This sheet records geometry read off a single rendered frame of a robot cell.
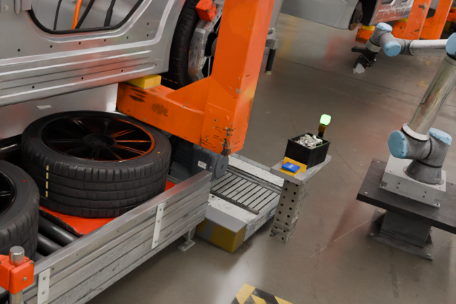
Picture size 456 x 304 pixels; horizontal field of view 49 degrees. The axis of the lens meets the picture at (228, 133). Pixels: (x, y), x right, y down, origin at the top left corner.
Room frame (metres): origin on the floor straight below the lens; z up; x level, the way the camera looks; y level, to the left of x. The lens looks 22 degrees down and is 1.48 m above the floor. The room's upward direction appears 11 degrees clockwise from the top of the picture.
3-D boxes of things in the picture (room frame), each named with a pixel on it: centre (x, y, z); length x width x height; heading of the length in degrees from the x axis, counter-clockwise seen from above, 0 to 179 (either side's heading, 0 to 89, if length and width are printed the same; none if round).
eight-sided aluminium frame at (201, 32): (2.84, 0.13, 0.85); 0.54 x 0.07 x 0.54; 154
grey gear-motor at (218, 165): (2.52, 0.18, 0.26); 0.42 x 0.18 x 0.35; 64
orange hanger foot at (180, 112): (2.36, 0.32, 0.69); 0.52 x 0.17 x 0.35; 64
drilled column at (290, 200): (2.38, -0.40, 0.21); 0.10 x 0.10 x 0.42; 64
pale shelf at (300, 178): (2.40, -0.41, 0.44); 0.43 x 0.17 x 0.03; 154
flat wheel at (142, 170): (2.10, 0.57, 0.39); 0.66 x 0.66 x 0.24
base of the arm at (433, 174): (2.66, -1.13, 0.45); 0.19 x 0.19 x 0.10
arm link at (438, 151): (2.66, -1.13, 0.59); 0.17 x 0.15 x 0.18; 112
